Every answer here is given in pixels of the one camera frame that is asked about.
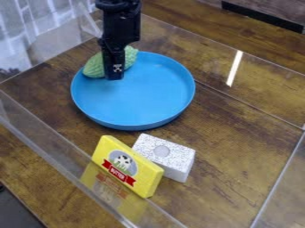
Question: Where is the blue round tray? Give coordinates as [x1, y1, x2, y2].
[71, 52, 195, 131]

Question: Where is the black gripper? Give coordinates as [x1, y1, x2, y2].
[95, 0, 142, 80]

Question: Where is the white speckled block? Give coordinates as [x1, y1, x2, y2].
[132, 134, 195, 183]

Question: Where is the clear acrylic enclosure wall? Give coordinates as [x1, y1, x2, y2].
[0, 17, 305, 228]

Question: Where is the yellow butter box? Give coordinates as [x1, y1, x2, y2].
[92, 135, 164, 198]

